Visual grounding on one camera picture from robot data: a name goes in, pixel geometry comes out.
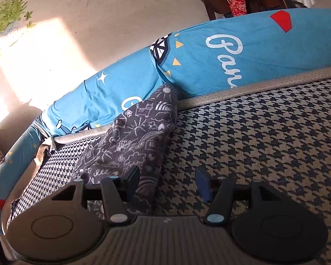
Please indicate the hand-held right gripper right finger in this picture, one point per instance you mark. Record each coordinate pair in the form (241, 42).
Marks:
(202, 184)

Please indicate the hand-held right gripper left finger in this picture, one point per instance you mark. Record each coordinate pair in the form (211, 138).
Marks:
(132, 181)

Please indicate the grey patterned fleece garment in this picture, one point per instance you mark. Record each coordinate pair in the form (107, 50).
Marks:
(132, 132)

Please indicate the houndstooth sofa seat cover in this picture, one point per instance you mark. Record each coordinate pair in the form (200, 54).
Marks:
(251, 143)

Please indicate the blue printed sofa back cover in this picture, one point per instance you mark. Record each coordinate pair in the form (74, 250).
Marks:
(264, 60)

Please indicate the green plant wall sticker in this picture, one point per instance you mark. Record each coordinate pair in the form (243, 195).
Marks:
(8, 13)

